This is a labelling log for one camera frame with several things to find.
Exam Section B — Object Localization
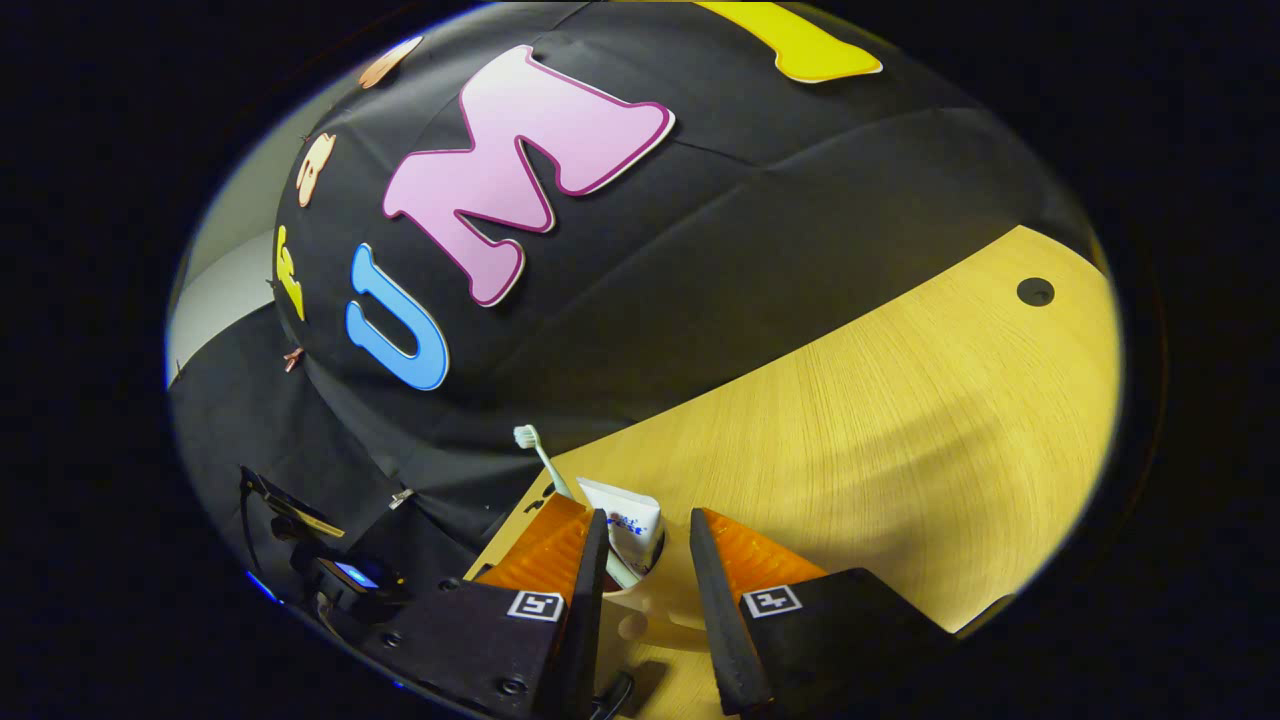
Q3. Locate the pale blue toothbrush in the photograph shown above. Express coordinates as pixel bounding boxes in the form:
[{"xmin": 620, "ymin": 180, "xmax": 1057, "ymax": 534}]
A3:
[{"xmin": 513, "ymin": 424, "xmax": 641, "ymax": 591}]

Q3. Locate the beige cup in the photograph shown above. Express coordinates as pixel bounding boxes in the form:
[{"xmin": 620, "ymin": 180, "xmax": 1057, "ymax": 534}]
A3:
[{"xmin": 598, "ymin": 545, "xmax": 721, "ymax": 666}]

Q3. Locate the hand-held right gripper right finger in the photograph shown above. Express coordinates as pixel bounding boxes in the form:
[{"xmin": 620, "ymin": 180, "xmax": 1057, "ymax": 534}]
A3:
[{"xmin": 688, "ymin": 507, "xmax": 953, "ymax": 717}]

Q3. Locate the wooden desktop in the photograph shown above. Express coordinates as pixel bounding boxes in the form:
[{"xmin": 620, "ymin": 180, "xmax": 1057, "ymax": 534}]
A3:
[{"xmin": 465, "ymin": 225, "xmax": 1123, "ymax": 720}]

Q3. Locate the white toothpaste tube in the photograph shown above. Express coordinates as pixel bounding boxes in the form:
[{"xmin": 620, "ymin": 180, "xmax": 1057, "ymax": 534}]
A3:
[{"xmin": 577, "ymin": 477, "xmax": 664, "ymax": 578}]

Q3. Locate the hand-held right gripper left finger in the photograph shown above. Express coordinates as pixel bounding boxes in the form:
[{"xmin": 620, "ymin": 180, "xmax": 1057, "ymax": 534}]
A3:
[{"xmin": 360, "ymin": 492, "xmax": 611, "ymax": 720}]

